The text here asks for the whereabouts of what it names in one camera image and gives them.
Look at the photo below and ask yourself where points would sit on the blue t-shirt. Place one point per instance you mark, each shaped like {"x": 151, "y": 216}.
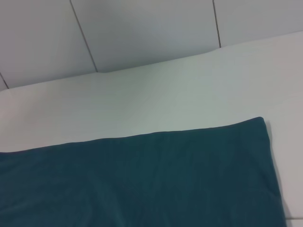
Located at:
{"x": 154, "y": 184}

